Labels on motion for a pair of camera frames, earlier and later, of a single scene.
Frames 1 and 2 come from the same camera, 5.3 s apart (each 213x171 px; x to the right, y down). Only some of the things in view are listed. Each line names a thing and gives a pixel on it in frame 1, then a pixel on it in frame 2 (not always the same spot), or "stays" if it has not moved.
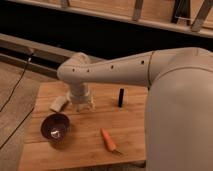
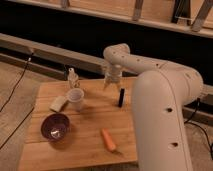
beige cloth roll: [59, 103] stays
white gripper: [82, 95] → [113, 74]
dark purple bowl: [56, 127] stays
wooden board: [85, 148] stays
